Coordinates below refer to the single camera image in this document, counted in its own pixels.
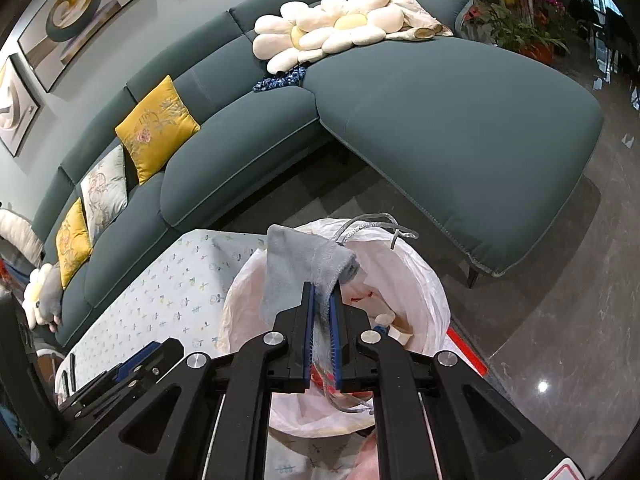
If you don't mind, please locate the beige folded blanket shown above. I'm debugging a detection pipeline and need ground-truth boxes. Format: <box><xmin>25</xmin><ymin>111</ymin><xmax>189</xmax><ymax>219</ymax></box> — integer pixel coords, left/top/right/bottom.
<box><xmin>385</xmin><ymin>0</ymin><xmax>455</xmax><ymax>41</ymax></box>

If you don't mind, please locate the red plastic strip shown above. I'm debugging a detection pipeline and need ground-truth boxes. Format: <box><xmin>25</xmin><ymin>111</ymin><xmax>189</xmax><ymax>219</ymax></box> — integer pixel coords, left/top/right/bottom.
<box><xmin>445</xmin><ymin>327</ymin><xmax>488</xmax><ymax>378</ymax></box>

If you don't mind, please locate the white quilted cushion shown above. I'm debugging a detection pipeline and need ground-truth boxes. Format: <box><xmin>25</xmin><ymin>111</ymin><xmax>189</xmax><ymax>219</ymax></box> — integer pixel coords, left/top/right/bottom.
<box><xmin>0</xmin><ymin>207</ymin><xmax>43</xmax><ymax>266</ymax></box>

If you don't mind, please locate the blue patterned cloth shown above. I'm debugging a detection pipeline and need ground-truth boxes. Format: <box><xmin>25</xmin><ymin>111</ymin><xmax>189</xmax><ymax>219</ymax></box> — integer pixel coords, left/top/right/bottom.
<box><xmin>251</xmin><ymin>64</ymin><xmax>307</xmax><ymax>93</ymax></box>

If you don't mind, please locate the wide framed abstract painting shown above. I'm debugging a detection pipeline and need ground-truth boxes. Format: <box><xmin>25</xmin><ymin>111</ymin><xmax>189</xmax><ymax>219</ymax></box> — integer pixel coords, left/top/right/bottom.
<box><xmin>17</xmin><ymin>0</ymin><xmax>155</xmax><ymax>93</ymax></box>

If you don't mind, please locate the floral print tablecloth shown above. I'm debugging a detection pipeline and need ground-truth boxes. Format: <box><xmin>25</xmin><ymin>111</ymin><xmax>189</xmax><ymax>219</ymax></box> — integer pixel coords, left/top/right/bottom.
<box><xmin>52</xmin><ymin>229</ymin><xmax>366</xmax><ymax>480</ymax></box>

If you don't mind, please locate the grey and white plush toy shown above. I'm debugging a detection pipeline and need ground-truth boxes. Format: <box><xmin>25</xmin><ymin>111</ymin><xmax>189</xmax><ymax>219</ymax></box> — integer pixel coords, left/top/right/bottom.
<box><xmin>22</xmin><ymin>262</ymin><xmax>63</xmax><ymax>331</ymax></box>

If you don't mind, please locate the grey flat cord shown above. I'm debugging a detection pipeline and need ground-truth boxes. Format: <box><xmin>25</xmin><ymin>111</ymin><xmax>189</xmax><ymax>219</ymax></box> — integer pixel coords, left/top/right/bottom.
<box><xmin>336</xmin><ymin>213</ymin><xmax>419</xmax><ymax>252</ymax></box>

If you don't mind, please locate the grey towel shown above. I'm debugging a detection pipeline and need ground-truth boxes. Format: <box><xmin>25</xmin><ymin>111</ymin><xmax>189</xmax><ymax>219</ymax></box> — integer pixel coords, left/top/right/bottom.
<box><xmin>261</xmin><ymin>224</ymin><xmax>361</xmax><ymax>323</ymax></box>

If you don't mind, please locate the small framed abstract painting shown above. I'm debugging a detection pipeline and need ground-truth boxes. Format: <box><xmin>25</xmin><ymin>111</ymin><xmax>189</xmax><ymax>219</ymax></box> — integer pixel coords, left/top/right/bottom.
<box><xmin>0</xmin><ymin>52</ymin><xmax>41</xmax><ymax>157</ymax></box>

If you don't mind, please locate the teal sectional sofa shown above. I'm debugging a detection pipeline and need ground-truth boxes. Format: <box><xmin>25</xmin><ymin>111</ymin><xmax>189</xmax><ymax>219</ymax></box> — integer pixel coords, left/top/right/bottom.
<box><xmin>32</xmin><ymin>0</ymin><xmax>603</xmax><ymax>348</ymax></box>

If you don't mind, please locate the white floral cushion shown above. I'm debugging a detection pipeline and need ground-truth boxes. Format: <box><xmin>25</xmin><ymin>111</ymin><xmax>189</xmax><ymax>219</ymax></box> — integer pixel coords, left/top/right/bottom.
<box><xmin>80</xmin><ymin>145</ymin><xmax>128</xmax><ymax>243</ymax></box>

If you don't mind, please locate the pink cloth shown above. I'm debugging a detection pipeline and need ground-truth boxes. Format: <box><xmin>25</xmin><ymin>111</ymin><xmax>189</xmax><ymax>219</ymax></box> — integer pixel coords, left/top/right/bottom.
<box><xmin>350</xmin><ymin>430</ymin><xmax>381</xmax><ymax>480</ymax></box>

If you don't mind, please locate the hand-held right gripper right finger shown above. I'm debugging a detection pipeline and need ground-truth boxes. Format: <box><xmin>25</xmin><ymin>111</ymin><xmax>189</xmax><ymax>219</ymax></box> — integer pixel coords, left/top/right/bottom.
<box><xmin>330</xmin><ymin>280</ymin><xmax>576</xmax><ymax>480</ymax></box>

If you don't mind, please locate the small yellow embroidered cushion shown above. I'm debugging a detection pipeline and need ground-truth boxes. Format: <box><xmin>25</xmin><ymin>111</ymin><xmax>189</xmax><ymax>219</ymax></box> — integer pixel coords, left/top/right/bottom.
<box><xmin>55</xmin><ymin>197</ymin><xmax>94</xmax><ymax>290</ymax></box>

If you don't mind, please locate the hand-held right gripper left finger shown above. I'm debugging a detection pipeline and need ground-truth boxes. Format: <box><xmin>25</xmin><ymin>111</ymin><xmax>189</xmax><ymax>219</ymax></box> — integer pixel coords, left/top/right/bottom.
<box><xmin>60</xmin><ymin>282</ymin><xmax>317</xmax><ymax>480</ymax></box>

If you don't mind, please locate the green potted plant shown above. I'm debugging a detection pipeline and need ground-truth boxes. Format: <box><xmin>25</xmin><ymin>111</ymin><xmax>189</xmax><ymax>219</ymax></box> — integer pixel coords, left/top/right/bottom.
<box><xmin>465</xmin><ymin>0</ymin><xmax>568</xmax><ymax>63</ymax></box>

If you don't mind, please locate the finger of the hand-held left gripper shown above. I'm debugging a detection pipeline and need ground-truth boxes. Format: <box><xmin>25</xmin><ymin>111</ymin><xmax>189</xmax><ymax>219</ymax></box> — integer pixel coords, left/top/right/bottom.
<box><xmin>75</xmin><ymin>362</ymin><xmax>128</xmax><ymax>406</ymax></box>
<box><xmin>117</xmin><ymin>337</ymin><xmax>187</xmax><ymax>398</ymax></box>

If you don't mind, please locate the white flower-shaped pillow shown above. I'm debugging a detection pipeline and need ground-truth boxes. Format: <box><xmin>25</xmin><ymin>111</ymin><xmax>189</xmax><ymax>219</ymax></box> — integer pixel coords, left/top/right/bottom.
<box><xmin>251</xmin><ymin>1</ymin><xmax>331</xmax><ymax>75</ymax></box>
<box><xmin>300</xmin><ymin>0</ymin><xmax>406</xmax><ymax>53</ymax></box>

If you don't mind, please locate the large yellow embroidered cushion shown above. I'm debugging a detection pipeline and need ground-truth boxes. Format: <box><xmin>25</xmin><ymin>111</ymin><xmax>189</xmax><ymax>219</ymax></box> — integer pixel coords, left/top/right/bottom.
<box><xmin>115</xmin><ymin>75</ymin><xmax>201</xmax><ymax>186</ymax></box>

